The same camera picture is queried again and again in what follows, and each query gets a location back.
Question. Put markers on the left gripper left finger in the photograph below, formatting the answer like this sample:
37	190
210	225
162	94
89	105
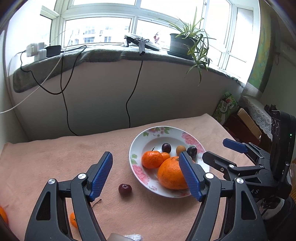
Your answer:
49	219

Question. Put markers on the right gloved hand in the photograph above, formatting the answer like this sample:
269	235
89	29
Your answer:
269	207

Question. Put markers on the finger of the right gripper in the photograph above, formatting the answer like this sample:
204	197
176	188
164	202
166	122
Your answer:
234	145
220	164

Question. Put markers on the white floral plate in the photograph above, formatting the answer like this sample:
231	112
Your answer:
153	139

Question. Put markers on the large orange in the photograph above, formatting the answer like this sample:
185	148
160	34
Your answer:
170	175

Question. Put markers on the cardboard box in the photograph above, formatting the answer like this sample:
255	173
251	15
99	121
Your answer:
248	121

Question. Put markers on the pink towel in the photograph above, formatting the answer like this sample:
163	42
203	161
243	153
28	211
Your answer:
26	168

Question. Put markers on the lace cloth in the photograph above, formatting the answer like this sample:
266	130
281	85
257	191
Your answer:
258	114

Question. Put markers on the brown longan in plate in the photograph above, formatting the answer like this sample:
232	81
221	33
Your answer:
180	149

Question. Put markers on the dark green sill cloth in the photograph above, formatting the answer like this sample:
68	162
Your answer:
30	75

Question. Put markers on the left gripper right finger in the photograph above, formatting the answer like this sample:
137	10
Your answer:
228	210

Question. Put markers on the green printed box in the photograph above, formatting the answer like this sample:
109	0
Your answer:
226	106

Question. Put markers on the mandarin with stem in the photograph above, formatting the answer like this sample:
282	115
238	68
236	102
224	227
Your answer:
152	159

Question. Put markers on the tiny orange kumquat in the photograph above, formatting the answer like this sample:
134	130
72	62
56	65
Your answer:
165	156

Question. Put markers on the white power strip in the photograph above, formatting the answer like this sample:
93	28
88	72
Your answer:
36	50

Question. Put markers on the small mandarin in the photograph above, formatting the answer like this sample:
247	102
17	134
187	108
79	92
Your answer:
73	221

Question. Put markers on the dark cherry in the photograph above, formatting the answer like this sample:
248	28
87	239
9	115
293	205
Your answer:
166	147
124	189
192	151

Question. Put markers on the black device on sill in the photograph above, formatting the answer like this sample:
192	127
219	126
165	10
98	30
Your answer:
136	40

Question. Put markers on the mandarin at towel edge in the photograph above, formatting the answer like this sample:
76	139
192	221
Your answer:
4	215

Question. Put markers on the potted spider plant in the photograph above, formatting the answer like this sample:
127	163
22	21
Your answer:
191	42

